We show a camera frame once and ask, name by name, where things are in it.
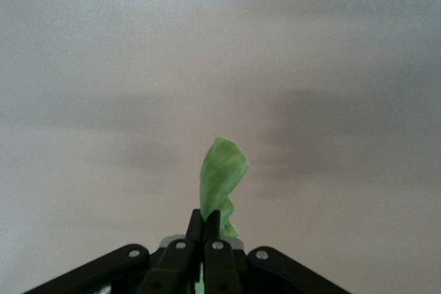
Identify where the green lettuce leaf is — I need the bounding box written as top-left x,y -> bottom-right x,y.
194,136 -> 249,294

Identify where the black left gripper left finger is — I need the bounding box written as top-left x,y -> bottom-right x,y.
22,209 -> 205,294

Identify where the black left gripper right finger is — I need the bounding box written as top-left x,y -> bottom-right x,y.
203,209 -> 351,294

